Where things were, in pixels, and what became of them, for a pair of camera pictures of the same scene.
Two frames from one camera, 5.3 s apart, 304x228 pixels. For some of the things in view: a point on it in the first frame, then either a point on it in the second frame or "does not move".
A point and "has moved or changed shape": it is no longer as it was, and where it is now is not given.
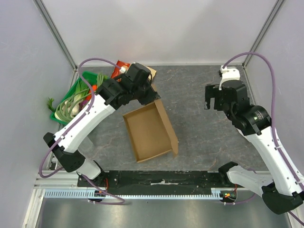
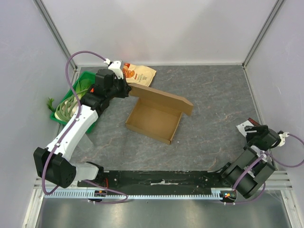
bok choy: [70, 108] does not move
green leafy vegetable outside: [50, 104] does not move
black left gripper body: [147, 94] → [119, 89]
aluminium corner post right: [264, 30] does not move
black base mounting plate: [156, 179] does not move
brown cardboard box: [149, 130] has moved or changed shape
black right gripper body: [214, 96] → [253, 130]
